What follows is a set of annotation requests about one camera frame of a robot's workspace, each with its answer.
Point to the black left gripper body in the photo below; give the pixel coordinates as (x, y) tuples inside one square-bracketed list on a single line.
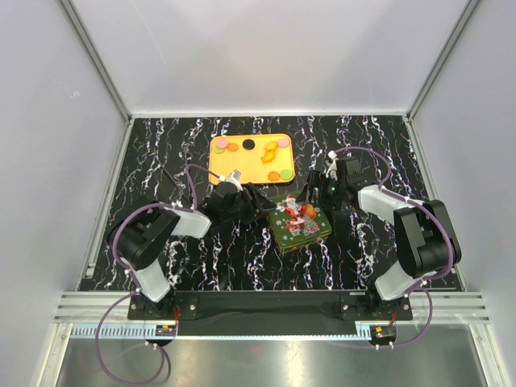
[(243, 208)]

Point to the orange swirl cookie left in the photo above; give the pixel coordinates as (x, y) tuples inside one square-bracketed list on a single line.
[(232, 147)]

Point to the electronics board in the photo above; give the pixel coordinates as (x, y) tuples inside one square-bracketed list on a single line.
[(166, 330), (385, 333)]

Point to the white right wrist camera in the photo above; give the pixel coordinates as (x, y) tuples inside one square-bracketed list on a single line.
[(331, 171)]

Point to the left electronics board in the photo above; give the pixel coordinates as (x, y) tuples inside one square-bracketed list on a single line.
[(166, 330)]

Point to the pink round cookie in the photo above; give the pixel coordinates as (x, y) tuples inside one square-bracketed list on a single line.
[(283, 143), (221, 143)]

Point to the lower fish shaped cookie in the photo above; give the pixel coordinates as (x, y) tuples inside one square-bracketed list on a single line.
[(269, 156)]

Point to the upper fish shaped cookie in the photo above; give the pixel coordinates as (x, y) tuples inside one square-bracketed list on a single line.
[(271, 146)]

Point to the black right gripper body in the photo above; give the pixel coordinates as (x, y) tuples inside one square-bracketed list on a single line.
[(334, 190)]

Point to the green round cookie right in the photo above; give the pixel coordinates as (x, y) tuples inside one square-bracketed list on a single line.
[(286, 174)]

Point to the fish shaped cookie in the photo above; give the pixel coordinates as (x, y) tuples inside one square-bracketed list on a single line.
[(271, 146), (269, 156)]

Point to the pink round cookie right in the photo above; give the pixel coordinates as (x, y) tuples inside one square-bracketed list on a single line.
[(283, 143)]

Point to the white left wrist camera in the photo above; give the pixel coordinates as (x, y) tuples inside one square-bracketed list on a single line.
[(233, 177)]

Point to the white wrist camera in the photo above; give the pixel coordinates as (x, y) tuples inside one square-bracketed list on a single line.
[(233, 177), (331, 171)]

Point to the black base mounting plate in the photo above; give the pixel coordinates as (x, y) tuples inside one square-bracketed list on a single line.
[(349, 305)]

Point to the aluminium frame rail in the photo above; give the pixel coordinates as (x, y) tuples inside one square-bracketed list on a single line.
[(349, 331)]

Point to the right electronics board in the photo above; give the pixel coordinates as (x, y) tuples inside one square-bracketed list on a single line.
[(385, 333)]

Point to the black sandwich cookie on tray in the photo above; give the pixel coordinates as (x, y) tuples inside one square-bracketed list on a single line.
[(248, 144)]

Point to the pink round cookie left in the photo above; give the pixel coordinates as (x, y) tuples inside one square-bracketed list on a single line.
[(221, 143)]

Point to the orange swirl cookie right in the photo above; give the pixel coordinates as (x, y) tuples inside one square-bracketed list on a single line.
[(273, 176)]

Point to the gold tin lid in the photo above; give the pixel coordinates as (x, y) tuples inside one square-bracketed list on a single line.
[(296, 224)]

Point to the orange swirl cookie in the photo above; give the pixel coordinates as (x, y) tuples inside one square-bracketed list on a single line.
[(273, 176), (232, 147)]

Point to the yellow plastic tray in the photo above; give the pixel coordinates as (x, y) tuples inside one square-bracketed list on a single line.
[(248, 162)]

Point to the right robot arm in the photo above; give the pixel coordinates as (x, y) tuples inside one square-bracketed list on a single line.
[(426, 244)]

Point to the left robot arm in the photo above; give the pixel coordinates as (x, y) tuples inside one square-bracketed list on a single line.
[(139, 237)]

